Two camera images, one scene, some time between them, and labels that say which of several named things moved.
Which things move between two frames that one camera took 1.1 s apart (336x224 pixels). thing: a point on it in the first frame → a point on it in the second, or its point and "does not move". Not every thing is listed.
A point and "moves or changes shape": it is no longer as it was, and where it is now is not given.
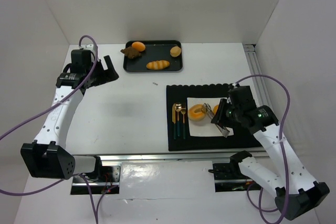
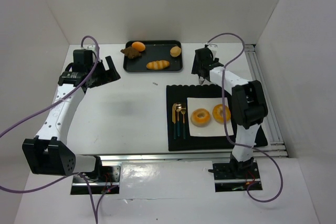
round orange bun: x=138 y=45 does not move
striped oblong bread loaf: x=157 y=65 does not move
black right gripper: x=220 y=112 → x=200 y=69
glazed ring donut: x=195 y=113 moves or changes shape
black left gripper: x=104 y=72 does not move
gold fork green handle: x=183 y=108 does not move
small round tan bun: x=175 y=51 does not move
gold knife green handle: x=174 y=119 does not move
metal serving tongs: x=207 y=108 → x=202 y=81
